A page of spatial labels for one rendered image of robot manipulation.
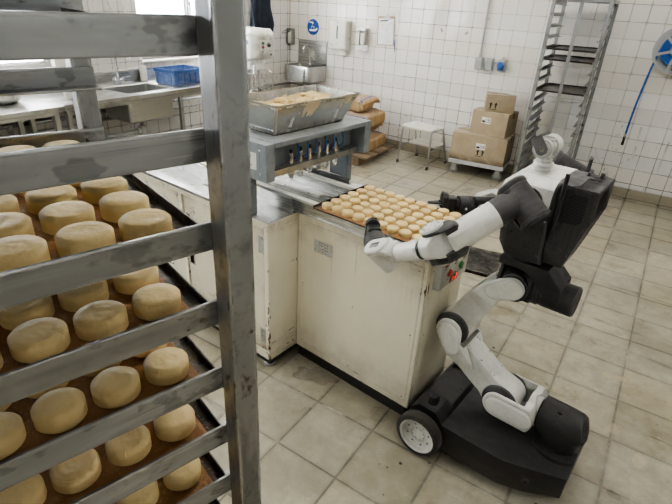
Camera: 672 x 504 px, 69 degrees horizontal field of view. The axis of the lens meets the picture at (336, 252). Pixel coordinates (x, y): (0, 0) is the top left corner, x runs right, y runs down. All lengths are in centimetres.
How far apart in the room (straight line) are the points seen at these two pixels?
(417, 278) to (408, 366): 43
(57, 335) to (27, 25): 27
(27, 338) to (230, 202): 23
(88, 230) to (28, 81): 37
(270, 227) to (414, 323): 74
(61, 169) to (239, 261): 17
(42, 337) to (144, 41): 28
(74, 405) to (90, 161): 27
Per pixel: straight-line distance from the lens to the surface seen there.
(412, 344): 211
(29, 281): 46
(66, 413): 58
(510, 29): 597
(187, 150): 46
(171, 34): 44
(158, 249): 47
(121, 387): 59
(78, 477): 64
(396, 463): 224
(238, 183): 45
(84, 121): 87
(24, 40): 41
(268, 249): 218
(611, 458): 259
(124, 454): 65
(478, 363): 215
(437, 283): 197
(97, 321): 54
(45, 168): 43
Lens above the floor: 171
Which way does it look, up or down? 27 degrees down
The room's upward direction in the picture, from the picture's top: 3 degrees clockwise
